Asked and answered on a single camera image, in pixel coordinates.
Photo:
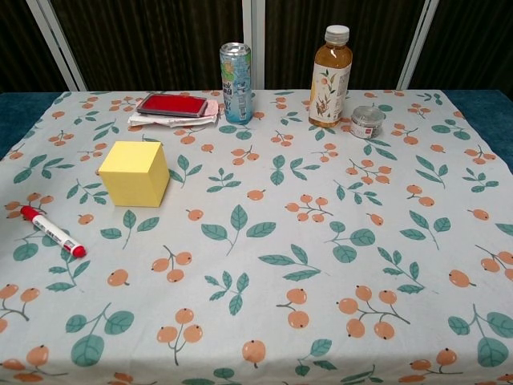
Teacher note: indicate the red-tipped white pen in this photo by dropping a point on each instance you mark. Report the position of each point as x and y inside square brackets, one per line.
[52, 232]

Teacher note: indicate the dark ribbed partition panel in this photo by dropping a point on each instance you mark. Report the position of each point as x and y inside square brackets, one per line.
[152, 44]
[473, 44]
[20, 48]
[296, 36]

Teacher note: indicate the red ink stamp pad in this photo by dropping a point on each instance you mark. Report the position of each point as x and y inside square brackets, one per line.
[172, 104]

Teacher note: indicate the clear round pin box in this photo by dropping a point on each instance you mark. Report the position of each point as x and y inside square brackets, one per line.
[365, 122]

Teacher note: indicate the yellow sticky note cube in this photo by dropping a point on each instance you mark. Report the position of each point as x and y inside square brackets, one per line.
[132, 176]

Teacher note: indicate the floral tablecloth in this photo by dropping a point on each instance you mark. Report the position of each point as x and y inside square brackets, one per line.
[264, 248]

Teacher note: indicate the light blue drink can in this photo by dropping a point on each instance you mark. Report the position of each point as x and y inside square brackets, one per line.
[236, 84]

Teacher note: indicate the tea bottle white cap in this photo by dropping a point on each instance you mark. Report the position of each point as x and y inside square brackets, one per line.
[330, 80]

